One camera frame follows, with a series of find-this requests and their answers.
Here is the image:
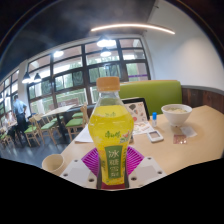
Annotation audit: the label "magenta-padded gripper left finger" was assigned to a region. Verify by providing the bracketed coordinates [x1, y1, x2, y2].
[59, 147, 101, 190]

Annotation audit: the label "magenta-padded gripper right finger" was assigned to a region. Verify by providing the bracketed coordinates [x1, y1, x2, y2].
[125, 145, 167, 188]

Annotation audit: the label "yellow drink bottle orange cap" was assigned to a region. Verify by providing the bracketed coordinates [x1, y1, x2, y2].
[88, 76, 135, 190]

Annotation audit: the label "cream paper cup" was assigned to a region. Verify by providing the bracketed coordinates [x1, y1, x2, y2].
[41, 153, 68, 177]

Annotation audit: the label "small white flat device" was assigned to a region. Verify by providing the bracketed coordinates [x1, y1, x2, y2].
[146, 129, 165, 144]

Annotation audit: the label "white paper sheets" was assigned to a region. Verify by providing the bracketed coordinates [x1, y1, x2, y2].
[73, 123, 94, 144]

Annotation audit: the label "printed leaflet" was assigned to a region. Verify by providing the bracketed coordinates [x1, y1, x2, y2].
[132, 120, 155, 136]

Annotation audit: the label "small pink packet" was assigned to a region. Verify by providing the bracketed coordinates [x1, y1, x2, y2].
[172, 134, 188, 145]

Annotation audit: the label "small blue-capped white bottle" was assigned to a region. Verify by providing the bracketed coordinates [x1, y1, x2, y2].
[151, 111, 158, 128]

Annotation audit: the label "wooden chairs with green seats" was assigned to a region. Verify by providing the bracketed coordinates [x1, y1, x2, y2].
[0, 103, 91, 148]

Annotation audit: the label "small white packet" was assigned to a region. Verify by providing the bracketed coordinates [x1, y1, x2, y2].
[180, 125, 198, 138]

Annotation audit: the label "black tablet with stickers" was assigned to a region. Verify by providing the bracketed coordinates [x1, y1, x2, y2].
[121, 97, 151, 125]

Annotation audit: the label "wooden dining table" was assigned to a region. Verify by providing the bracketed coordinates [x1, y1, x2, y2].
[41, 104, 77, 135]

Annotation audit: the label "white bowl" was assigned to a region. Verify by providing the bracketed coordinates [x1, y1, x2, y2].
[160, 103, 193, 128]

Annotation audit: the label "green upholstered bench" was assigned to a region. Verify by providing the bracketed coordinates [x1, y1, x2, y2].
[118, 79, 183, 116]

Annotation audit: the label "person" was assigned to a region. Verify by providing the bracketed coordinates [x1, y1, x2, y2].
[12, 94, 29, 134]
[1, 111, 18, 135]

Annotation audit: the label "hanging pendant lamps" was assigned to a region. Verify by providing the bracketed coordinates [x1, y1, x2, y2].
[21, 36, 118, 84]

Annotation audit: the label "long curved light strip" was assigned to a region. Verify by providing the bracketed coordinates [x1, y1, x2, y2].
[90, 22, 176, 36]

